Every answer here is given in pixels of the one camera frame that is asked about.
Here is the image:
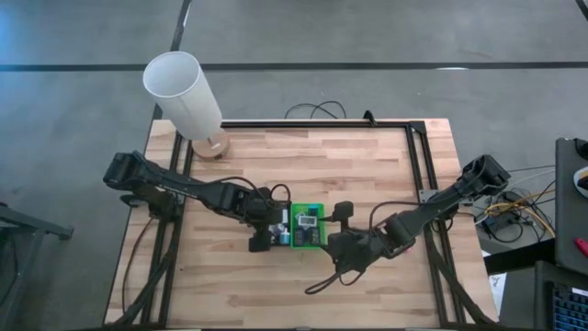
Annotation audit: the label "white paper sheet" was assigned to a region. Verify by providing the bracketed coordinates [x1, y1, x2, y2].
[487, 273, 507, 304]

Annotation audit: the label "green plastic basket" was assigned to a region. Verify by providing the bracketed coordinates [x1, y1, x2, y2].
[289, 202, 328, 251]

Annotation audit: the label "black floor cable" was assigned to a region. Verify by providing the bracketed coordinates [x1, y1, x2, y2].
[283, 98, 377, 126]

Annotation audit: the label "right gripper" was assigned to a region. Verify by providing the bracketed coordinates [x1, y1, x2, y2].
[316, 200, 391, 276]

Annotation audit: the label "black side desk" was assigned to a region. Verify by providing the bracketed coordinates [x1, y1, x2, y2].
[553, 136, 588, 264]

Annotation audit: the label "tangled floor cables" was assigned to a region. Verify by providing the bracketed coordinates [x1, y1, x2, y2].
[463, 165, 557, 245]

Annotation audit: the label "black backlit keyboard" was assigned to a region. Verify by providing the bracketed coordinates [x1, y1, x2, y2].
[548, 282, 588, 331]

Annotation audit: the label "black plastic basket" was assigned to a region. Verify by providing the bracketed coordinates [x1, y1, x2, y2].
[250, 200, 294, 250]

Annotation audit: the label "white yellow desk object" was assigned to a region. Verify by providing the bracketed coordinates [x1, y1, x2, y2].
[572, 165, 588, 199]

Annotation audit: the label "white shade wooden table lamp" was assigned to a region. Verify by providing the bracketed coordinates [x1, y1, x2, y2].
[141, 50, 232, 161]

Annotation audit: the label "black power brick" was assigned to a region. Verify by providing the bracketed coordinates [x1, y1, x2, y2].
[481, 214, 518, 234]

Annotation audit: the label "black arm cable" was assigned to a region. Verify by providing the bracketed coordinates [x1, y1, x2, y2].
[303, 268, 367, 296]

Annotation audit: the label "black aluminium rig frame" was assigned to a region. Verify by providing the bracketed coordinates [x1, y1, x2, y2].
[106, 120, 498, 328]

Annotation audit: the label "grey metal stand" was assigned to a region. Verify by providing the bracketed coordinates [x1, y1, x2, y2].
[0, 201, 74, 323]

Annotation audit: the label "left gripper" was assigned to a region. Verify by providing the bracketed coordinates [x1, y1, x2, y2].
[245, 197, 291, 253]

